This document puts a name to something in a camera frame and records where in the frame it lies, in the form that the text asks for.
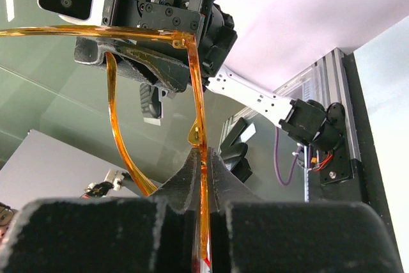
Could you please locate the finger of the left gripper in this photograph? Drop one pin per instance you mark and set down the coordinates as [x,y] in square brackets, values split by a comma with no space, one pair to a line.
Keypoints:
[151,98]

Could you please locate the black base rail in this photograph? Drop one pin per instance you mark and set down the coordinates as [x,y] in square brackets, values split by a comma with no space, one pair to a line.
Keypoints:
[343,86]

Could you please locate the black office chair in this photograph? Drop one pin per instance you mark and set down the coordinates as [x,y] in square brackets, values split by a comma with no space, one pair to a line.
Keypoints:
[233,147]

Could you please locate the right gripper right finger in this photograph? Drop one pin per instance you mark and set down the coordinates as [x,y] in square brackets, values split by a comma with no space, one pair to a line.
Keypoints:
[249,234]

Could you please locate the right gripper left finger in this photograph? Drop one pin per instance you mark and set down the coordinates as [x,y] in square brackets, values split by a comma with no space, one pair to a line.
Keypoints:
[152,234]

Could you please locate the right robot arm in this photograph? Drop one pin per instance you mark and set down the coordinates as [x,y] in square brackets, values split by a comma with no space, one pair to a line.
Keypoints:
[105,183]

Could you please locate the person with glasses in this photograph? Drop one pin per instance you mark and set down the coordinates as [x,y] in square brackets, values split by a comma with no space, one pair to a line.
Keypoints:
[7,213]

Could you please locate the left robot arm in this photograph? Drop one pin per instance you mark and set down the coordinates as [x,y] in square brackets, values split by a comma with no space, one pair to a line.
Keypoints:
[307,122]

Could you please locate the grey slotted cable duct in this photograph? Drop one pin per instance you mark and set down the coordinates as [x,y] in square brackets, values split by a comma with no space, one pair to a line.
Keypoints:
[308,179]

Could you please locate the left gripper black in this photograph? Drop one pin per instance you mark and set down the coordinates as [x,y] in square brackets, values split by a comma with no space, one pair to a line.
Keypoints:
[138,63]

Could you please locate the orange sunglasses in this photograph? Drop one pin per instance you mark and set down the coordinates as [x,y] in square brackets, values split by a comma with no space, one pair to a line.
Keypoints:
[179,40]

